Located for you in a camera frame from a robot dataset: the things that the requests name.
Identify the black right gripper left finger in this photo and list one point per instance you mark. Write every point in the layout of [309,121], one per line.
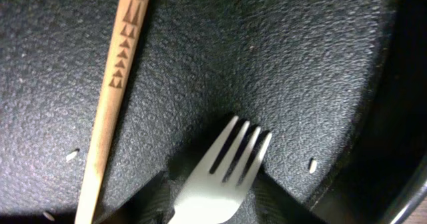
[149,205]

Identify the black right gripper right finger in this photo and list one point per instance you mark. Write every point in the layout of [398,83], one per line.
[275,205]

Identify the white plastic fork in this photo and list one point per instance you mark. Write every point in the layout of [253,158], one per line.
[205,197]

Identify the round black tray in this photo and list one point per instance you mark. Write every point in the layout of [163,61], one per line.
[340,84]

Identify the wooden chopstick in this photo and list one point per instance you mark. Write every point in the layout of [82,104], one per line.
[127,27]

